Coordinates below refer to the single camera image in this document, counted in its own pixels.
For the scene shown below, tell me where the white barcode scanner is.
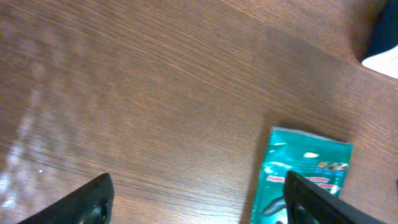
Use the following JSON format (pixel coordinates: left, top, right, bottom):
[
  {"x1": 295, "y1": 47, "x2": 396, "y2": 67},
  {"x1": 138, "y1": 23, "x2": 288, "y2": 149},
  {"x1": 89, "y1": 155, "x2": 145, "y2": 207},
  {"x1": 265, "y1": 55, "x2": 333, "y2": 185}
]
[{"x1": 361, "y1": 0, "x2": 397, "y2": 78}]

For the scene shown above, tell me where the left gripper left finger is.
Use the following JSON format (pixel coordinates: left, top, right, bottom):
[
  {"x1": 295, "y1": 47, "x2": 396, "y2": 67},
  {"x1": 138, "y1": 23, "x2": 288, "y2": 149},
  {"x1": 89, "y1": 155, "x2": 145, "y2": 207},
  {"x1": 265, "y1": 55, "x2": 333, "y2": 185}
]
[{"x1": 19, "y1": 173, "x2": 114, "y2": 224}]

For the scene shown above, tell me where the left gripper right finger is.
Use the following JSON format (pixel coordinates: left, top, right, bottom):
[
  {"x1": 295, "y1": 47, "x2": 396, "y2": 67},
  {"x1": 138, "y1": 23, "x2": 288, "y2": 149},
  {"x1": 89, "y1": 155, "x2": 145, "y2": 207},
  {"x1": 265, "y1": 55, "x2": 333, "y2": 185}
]
[{"x1": 283, "y1": 171, "x2": 383, "y2": 224}]

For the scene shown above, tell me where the green 3M gloves packet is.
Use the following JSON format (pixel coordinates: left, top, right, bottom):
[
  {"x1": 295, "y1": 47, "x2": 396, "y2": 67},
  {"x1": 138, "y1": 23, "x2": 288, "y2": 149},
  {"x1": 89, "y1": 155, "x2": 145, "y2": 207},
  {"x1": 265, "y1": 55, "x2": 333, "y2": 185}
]
[{"x1": 248, "y1": 126, "x2": 354, "y2": 224}]

